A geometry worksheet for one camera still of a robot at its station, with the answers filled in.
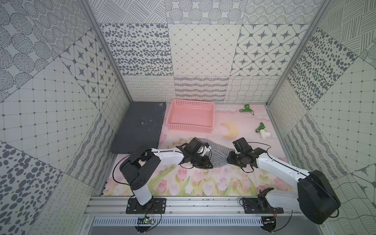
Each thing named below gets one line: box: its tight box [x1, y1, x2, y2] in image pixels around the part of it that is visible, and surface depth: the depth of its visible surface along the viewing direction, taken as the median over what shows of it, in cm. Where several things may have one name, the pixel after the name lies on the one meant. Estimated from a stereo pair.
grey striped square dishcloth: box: [198, 138, 235, 168], surface depth 92 cm
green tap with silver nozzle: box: [238, 103, 255, 116], surface depth 117 cm
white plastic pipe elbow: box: [259, 129, 271, 140], surface depth 101 cm
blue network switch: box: [110, 100, 167, 154], surface depth 105 cm
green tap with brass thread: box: [255, 121, 266, 133], surface depth 106 cm
